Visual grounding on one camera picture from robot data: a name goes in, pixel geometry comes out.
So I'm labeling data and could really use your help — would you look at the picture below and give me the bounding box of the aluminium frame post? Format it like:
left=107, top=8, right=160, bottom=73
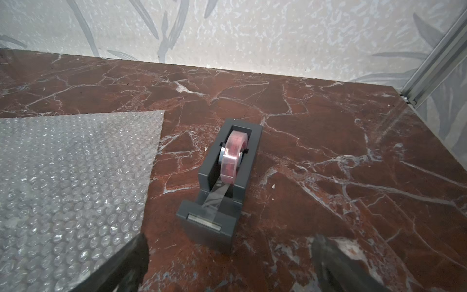
left=401, top=11, right=467, bottom=108

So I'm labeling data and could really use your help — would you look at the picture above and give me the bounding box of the clear bubble wrap sheet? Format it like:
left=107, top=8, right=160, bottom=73
left=1, top=110, right=164, bottom=292

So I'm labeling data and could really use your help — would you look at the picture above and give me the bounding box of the pink tape roll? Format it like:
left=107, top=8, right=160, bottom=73
left=220, top=131, right=248, bottom=184

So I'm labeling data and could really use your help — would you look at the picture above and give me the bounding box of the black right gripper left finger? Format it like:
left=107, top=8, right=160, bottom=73
left=73, top=233, right=149, bottom=292

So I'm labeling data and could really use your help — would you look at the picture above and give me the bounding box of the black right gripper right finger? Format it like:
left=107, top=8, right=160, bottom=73
left=311, top=234, right=389, bottom=292

